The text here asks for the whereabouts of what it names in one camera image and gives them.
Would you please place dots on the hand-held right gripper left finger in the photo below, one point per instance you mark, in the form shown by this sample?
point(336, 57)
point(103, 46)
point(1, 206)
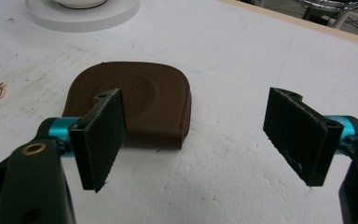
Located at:
point(98, 140)

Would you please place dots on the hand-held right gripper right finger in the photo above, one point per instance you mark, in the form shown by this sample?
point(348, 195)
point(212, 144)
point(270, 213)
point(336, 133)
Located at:
point(301, 133)

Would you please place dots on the brown leather pouch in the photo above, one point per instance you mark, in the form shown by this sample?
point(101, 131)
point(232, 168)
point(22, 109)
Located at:
point(155, 102)

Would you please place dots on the white round foam base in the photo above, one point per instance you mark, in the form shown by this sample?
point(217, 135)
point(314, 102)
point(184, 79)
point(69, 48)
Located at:
point(84, 15)

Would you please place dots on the white bowl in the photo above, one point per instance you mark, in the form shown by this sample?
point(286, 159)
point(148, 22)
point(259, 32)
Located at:
point(80, 2)

